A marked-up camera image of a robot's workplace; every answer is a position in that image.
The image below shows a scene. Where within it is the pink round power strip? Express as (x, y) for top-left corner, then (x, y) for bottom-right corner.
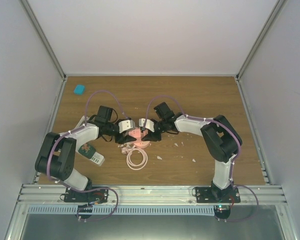
(133, 135), (150, 149)

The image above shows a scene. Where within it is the pink cube socket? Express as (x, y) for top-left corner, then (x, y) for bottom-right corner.
(128, 128), (143, 139)

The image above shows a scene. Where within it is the blue square plug adapter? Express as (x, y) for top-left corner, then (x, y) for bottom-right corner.
(73, 84), (86, 95)

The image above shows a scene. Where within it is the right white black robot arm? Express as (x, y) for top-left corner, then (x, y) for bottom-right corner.
(138, 102), (243, 203)

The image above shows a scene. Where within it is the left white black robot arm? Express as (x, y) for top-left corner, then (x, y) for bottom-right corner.
(34, 106), (136, 202)

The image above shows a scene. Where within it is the white power strip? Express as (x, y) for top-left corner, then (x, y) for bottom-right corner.
(78, 148), (105, 166)

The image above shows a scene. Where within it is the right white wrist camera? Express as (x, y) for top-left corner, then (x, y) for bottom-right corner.
(138, 118), (155, 133)

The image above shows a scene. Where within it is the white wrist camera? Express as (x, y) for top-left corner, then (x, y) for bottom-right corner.
(118, 119), (136, 134)
(138, 118), (155, 133)

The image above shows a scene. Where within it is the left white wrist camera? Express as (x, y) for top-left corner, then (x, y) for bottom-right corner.
(118, 119), (136, 134)

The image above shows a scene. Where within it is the pink coiled power cord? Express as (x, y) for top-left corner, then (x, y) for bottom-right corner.
(120, 147), (149, 171)

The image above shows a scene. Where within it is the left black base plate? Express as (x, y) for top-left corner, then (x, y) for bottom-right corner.
(59, 187), (109, 205)

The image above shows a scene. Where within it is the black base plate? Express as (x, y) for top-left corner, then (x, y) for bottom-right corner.
(191, 185), (241, 204)
(59, 187), (109, 205)

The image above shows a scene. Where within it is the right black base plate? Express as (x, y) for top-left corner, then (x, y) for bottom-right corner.
(191, 185), (241, 204)

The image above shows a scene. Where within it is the grey slotted cable duct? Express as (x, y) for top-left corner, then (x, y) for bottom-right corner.
(28, 204), (215, 216)

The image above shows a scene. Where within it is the aluminium rail frame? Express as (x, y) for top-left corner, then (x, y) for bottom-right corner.
(5, 76), (297, 240)

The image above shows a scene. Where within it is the left aluminium post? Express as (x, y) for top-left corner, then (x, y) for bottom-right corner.
(19, 0), (67, 81)

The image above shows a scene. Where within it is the aluminium post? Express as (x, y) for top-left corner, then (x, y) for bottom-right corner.
(19, 0), (67, 81)
(235, 0), (287, 82)

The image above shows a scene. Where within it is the right aluminium post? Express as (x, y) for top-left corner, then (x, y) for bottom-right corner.
(235, 0), (287, 82)

